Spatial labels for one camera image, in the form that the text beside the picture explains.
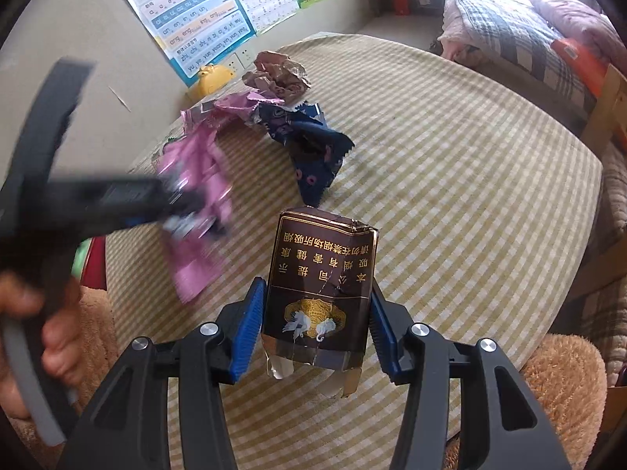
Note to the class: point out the yellow duck toy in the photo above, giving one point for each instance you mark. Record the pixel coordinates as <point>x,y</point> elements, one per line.
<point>210,81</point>

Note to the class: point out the pink plastic wrapper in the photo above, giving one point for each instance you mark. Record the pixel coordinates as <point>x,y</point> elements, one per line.
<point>196,264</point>

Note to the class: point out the dark blue wrapper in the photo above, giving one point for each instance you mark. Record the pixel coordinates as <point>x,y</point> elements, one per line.
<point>313,156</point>

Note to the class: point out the blue letter wall poster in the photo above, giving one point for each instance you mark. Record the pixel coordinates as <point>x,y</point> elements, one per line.
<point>186,14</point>

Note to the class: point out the pink quilt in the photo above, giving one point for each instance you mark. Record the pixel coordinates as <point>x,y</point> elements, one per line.
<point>573,14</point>

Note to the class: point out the white wall socket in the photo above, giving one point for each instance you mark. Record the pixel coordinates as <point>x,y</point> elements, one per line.
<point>240,60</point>

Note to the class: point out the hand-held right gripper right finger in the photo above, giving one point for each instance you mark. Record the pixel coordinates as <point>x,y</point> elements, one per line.
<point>384,333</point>

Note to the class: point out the plaid bed sheet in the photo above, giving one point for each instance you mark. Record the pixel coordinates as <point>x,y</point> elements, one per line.
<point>494,29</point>

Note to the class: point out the brown cigarette pack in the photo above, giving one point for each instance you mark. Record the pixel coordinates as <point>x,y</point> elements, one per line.
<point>318,279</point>

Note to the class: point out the red container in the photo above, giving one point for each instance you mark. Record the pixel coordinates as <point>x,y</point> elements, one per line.
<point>400,2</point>

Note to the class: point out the person's left hand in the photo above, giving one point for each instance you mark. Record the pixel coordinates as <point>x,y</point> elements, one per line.
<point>61,347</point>

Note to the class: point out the brown paper wad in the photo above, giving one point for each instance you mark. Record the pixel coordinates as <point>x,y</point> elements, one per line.
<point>279,76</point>

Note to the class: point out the pink wrapper with silver lining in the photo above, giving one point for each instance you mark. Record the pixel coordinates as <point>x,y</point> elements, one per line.
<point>230,105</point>

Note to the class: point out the red cardboard box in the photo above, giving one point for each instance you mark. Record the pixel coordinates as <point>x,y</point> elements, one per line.
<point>580,66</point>

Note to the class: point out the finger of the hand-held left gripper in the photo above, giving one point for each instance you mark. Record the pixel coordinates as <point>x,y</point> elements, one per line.
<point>142,192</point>
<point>147,220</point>

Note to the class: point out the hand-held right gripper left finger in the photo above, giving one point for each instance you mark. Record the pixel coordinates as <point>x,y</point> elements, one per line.
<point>247,333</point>

